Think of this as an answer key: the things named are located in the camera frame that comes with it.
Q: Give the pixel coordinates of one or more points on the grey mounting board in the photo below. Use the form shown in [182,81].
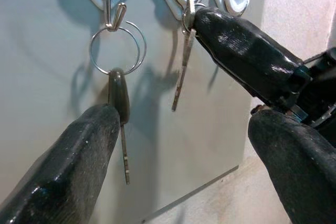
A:
[39,64]

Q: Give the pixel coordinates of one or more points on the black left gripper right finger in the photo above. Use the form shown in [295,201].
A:
[302,171]

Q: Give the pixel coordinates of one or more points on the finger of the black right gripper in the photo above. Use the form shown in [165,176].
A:
[244,51]

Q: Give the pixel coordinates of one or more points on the silver key bunch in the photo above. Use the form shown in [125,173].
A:
[187,51]

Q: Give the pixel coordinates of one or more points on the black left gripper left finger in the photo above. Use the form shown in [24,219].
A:
[65,171]

